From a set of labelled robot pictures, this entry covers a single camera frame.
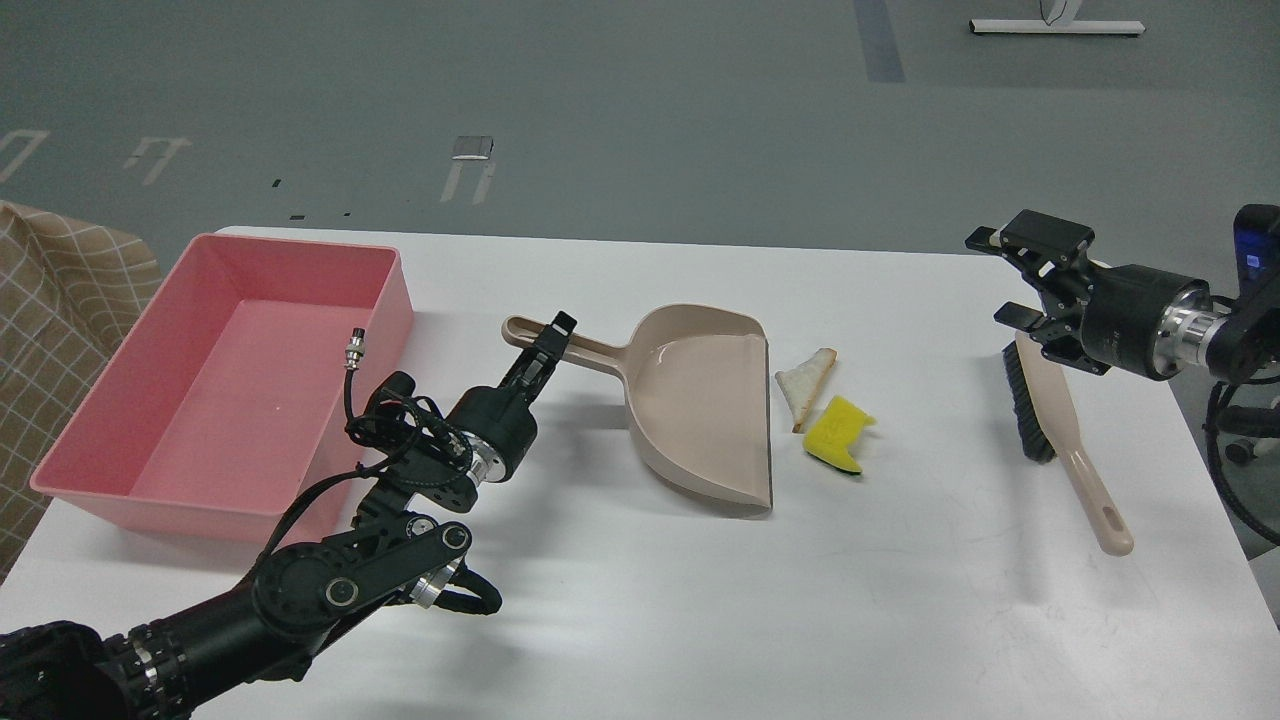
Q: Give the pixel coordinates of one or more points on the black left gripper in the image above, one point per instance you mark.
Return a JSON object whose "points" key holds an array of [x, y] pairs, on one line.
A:
{"points": [[500, 417]]}

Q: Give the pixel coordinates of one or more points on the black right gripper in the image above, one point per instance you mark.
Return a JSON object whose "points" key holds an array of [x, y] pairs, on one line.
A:
{"points": [[1139, 319]]}

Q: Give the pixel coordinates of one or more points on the beige hand brush black bristles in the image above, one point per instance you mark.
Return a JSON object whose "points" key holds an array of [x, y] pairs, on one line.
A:
{"points": [[1048, 427]]}

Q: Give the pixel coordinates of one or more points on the beige plastic dustpan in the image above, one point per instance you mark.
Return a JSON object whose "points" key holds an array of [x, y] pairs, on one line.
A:
{"points": [[695, 382]]}

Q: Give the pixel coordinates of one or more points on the white bread slice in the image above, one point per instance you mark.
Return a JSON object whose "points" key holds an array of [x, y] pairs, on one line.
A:
{"points": [[801, 384]]}

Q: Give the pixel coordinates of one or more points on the yellow green sponge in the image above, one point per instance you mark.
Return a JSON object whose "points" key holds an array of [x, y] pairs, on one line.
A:
{"points": [[837, 430]]}

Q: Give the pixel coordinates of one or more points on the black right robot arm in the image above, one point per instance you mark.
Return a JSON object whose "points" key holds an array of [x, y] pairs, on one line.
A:
{"points": [[1241, 352]]}

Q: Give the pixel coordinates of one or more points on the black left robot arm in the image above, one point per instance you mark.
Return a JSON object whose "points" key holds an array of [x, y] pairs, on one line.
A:
{"points": [[346, 548]]}

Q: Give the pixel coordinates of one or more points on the pink plastic bin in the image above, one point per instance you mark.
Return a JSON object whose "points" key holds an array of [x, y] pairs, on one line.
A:
{"points": [[225, 400]]}

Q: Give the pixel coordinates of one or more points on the grey floor socket plate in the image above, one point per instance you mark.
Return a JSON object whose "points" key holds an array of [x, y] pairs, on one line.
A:
{"points": [[473, 148]]}

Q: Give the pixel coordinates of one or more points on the white table leg base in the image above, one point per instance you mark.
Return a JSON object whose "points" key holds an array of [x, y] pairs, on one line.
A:
{"points": [[1061, 19]]}

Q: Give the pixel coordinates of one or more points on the beige checkered cloth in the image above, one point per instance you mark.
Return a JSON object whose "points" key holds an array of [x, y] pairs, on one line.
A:
{"points": [[70, 293]]}

